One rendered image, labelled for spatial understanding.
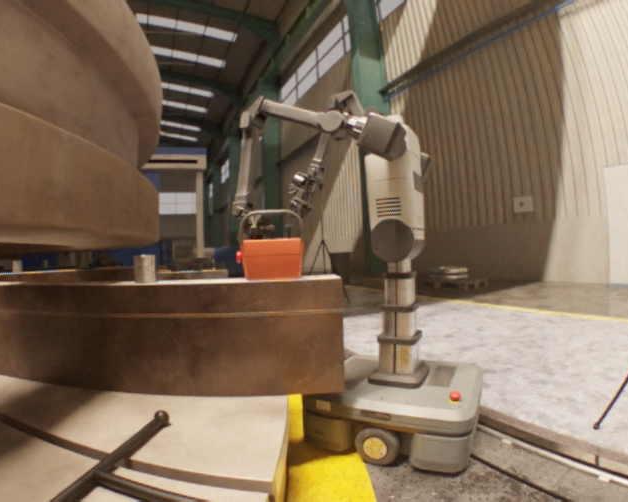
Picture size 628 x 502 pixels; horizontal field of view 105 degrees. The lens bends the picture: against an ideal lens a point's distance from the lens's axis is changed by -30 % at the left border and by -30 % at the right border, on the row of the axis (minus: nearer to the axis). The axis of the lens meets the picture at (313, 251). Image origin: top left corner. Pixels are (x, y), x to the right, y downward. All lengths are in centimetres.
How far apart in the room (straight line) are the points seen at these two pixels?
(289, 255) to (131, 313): 55
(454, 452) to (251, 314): 79
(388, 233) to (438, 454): 77
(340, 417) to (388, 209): 76
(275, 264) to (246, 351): 29
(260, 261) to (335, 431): 67
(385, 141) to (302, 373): 77
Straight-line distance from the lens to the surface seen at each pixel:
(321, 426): 132
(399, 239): 119
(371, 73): 1151
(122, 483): 75
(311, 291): 105
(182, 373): 116
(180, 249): 217
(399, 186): 120
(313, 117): 124
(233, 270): 1059
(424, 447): 120
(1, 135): 88
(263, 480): 76
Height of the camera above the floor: 78
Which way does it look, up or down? level
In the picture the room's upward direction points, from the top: 2 degrees counter-clockwise
